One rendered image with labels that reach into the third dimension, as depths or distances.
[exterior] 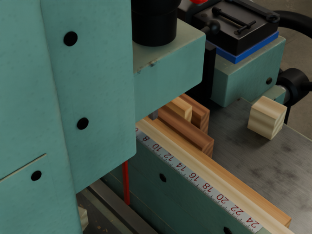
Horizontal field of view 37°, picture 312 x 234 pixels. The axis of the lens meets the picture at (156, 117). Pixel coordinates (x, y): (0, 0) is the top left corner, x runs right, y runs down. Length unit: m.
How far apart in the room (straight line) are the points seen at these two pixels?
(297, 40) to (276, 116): 1.93
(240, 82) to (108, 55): 0.34
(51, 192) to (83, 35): 0.12
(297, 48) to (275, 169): 1.90
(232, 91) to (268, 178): 0.15
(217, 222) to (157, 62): 0.18
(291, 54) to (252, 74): 1.74
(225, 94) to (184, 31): 0.17
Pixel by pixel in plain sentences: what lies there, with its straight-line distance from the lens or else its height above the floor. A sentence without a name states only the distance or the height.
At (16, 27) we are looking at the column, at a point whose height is 1.22.
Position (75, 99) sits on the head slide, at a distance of 0.38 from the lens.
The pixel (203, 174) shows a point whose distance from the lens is 0.53.
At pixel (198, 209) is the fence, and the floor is 0.92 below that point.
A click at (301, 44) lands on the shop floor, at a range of 2.52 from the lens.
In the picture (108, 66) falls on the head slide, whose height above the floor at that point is 1.13.
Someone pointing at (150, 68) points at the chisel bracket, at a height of 1.07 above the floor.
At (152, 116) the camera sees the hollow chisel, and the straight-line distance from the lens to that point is 0.59.
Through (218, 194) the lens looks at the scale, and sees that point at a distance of 0.51.
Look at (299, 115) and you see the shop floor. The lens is 2.08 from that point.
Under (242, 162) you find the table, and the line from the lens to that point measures 0.62.
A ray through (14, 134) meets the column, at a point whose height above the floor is 1.15.
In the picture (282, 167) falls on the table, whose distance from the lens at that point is 0.62.
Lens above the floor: 1.36
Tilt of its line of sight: 43 degrees down
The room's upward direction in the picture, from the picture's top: straight up
